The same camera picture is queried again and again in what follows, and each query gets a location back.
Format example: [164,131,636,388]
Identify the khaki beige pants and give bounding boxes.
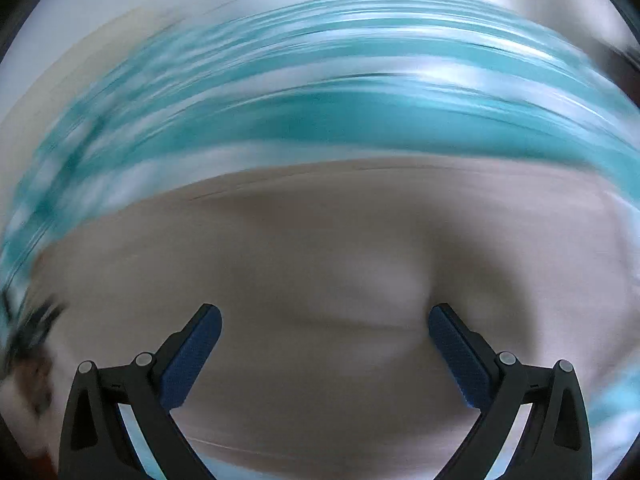
[27,156,639,479]

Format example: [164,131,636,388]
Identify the cream padded headboard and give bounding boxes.
[1,6,170,208]

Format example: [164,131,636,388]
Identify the teal white plaid bed cover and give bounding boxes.
[1,0,639,479]

